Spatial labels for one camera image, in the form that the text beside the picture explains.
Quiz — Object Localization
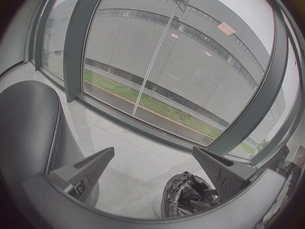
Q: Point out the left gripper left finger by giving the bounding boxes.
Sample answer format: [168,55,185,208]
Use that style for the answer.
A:
[49,147,115,201]

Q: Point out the black plastic bag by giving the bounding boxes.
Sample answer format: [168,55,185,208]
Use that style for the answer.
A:
[161,172,222,219]

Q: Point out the window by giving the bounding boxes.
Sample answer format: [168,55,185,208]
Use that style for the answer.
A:
[24,0,305,166]

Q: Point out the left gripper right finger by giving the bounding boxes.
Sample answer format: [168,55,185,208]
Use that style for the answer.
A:
[192,146,257,201]

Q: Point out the white trash bin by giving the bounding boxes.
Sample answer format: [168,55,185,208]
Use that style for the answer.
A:
[152,197,165,218]

